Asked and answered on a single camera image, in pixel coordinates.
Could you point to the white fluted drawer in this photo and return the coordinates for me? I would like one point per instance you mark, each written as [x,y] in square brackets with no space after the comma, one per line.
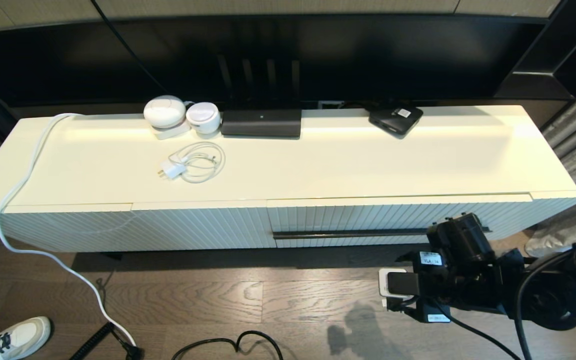
[343,217]

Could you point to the white tv cabinet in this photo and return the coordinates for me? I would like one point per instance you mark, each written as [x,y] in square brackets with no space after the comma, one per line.
[118,225]

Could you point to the black shelf unit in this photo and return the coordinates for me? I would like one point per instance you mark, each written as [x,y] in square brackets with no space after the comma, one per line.
[543,80]

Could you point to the black television screen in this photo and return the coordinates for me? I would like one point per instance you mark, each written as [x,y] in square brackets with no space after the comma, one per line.
[368,55]

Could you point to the black set-top box with label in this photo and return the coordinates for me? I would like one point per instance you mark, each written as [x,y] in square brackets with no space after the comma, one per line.
[393,120]

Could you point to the large white dome device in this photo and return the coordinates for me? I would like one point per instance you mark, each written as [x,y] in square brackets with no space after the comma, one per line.
[164,112]

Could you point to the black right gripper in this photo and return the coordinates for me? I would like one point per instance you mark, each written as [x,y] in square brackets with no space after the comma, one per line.
[458,287]

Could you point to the labelled black wrist camera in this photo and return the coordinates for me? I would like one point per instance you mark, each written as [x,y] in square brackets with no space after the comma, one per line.
[430,258]

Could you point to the white wall socket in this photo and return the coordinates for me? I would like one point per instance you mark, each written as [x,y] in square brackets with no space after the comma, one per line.
[330,104]

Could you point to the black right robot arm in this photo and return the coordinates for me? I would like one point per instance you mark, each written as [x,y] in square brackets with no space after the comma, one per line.
[558,290]

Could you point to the black router with antennas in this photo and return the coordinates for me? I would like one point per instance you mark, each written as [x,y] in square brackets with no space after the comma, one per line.
[260,122]

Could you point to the small white round device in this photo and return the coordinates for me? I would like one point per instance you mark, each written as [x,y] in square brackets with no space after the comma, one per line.
[203,117]

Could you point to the white sneaker black laces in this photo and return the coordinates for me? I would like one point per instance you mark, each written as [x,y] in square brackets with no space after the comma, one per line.
[20,337]

